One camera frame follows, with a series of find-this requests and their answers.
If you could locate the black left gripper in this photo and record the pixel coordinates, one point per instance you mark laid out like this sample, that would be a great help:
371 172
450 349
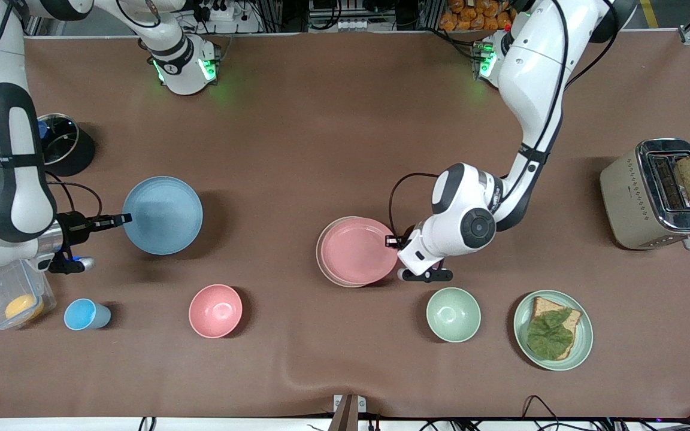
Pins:
405 240

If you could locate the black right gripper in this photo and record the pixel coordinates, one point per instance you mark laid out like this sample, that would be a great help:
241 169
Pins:
75 228

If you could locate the pink shallow plate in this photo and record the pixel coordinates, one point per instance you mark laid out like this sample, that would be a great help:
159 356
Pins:
357 251

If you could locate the blue shallow plate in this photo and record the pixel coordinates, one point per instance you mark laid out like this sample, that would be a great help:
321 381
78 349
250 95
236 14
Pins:
162 215

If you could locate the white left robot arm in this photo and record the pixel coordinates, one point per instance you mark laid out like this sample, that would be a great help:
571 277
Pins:
530 66

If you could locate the black pot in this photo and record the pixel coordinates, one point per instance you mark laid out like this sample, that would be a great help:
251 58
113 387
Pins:
84 152

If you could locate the beige shallow plate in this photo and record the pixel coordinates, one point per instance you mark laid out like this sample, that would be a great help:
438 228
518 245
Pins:
318 254

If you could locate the green bowl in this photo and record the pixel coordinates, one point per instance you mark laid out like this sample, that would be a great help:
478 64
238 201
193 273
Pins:
453 315

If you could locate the blue cup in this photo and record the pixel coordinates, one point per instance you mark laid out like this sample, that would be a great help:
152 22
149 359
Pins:
81 314

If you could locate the glass pot lid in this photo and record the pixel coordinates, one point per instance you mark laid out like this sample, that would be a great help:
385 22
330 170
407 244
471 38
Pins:
58 139

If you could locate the brown table mat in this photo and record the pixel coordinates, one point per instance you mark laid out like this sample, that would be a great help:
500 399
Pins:
321 149

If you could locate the yellow orange fruit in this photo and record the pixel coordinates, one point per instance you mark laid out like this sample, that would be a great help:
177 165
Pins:
23 307

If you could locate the pink bowl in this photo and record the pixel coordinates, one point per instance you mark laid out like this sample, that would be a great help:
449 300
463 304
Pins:
215 311

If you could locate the bread slice under lettuce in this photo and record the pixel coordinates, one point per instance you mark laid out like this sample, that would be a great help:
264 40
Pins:
545 305

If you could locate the green lettuce leaf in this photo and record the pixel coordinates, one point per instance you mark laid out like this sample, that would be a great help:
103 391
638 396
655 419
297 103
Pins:
548 338

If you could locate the green shallow plate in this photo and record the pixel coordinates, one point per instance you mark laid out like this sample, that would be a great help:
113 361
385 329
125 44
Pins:
584 335

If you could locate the beige and chrome toaster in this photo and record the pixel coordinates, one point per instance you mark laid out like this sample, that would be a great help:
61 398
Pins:
626 203

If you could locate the white power strip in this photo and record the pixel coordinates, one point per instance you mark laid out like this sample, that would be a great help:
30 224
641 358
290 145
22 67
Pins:
225 15

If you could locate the bag of orange buns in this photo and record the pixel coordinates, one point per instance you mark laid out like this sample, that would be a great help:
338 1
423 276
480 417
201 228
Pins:
477 15

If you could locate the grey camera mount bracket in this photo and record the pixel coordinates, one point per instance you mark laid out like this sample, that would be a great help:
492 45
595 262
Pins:
346 413

